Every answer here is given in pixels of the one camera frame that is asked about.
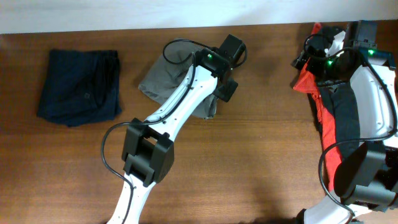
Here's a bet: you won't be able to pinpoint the grey cargo shorts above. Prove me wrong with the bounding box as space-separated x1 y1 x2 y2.
138 41 202 105

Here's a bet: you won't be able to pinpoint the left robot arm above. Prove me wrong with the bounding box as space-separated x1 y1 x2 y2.
107 34 248 224

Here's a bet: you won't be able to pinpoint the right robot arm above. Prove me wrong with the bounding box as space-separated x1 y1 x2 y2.
292 21 397 223

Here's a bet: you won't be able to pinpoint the black printed t-shirt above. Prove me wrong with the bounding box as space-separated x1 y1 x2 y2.
307 26 361 160

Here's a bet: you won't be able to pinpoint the red garment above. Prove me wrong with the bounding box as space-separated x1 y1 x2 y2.
292 22 345 192

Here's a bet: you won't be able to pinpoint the folded navy blue shorts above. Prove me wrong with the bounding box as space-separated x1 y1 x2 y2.
37 49 122 127

